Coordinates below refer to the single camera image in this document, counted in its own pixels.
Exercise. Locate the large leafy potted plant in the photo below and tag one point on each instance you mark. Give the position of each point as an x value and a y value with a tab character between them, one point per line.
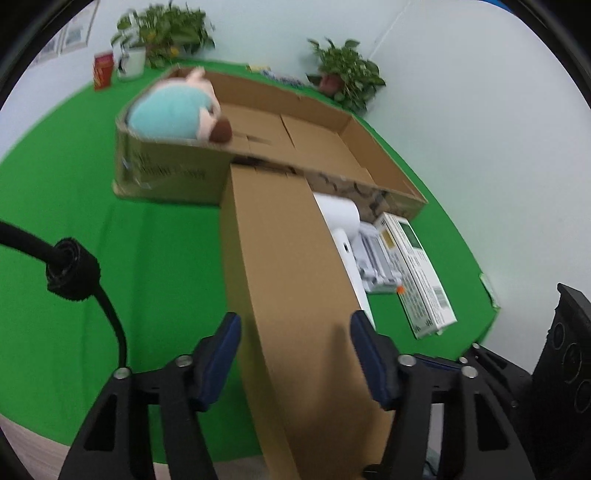
171	32

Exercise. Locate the small potted plant brown pot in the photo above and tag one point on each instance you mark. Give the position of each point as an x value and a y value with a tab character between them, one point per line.
351	69

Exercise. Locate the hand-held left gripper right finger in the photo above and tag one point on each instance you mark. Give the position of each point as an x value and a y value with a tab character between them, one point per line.
369	362

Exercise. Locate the white handheld appliance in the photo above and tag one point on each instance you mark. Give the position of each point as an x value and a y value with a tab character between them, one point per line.
341	214

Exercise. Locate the white enamel mug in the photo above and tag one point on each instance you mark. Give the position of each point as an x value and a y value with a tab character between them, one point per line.
134	62

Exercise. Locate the pink and blue plush pig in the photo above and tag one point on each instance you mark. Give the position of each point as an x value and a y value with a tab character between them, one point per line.
171	108

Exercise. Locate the patterned blue packet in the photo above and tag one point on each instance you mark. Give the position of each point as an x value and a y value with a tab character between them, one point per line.
281	78

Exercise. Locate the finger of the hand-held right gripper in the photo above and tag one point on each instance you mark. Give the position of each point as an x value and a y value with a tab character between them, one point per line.
501	367

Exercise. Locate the red paper cup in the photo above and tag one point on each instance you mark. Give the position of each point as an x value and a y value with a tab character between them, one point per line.
104	71

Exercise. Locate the white and green carton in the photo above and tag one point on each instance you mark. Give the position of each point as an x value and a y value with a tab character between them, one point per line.
420	277

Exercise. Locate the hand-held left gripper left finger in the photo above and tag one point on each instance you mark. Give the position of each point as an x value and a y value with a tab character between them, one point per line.
222	364

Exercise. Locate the long cardboard insert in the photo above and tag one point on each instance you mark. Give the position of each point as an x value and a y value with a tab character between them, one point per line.
286	286

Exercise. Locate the green table cloth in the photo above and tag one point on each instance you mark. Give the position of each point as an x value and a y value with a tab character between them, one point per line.
152	258

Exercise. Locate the large framed wall picture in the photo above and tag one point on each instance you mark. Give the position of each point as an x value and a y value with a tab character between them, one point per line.
78	30

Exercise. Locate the large cardboard box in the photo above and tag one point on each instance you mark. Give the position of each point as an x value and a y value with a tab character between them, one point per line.
318	147

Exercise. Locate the small framed wall picture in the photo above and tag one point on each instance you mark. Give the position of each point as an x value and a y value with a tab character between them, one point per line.
50	48

